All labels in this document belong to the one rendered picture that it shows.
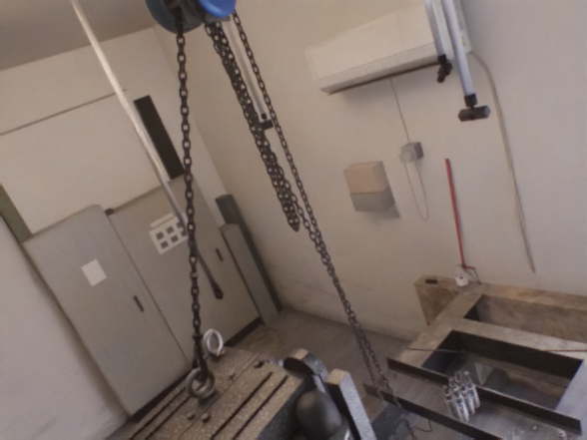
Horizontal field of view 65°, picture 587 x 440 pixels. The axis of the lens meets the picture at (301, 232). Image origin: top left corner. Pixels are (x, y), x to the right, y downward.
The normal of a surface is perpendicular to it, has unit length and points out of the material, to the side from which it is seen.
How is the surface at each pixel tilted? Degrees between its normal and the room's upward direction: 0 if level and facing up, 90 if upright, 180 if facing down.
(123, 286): 90
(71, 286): 90
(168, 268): 90
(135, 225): 90
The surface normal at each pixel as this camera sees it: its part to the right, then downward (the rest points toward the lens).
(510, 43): -0.69, 0.48
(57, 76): 0.63, 0.04
